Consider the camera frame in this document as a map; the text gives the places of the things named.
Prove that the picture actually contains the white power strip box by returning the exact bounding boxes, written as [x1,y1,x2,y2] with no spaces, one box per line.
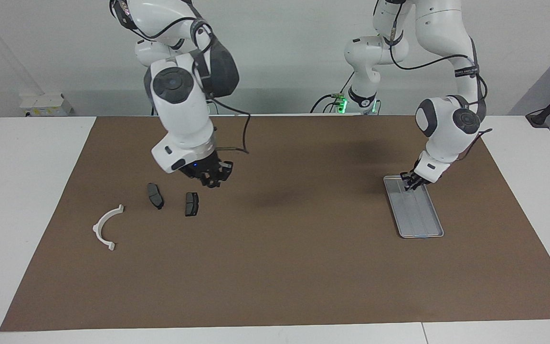
[20,93,73,117]

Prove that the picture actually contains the long dark grey brake pad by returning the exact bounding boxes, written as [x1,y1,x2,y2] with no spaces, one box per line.
[147,183,165,210]

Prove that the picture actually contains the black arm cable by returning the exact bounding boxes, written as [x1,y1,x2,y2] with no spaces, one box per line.
[385,0,493,161]
[113,0,251,154]

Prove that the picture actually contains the white curved plastic bracket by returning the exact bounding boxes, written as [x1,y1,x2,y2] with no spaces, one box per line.
[93,204,125,251]

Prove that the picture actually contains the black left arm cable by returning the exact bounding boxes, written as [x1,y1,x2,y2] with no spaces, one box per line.
[385,0,493,161]

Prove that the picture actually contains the black base cables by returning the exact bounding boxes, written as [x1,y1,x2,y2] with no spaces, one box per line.
[310,72,356,114]

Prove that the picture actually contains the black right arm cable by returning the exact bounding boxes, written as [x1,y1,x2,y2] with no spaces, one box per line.
[113,0,251,154]

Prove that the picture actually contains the brown table mat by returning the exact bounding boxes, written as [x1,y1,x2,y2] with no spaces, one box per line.
[0,115,550,332]

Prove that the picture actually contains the silver metal tray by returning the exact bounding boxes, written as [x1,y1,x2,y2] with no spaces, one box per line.
[383,175,444,238]

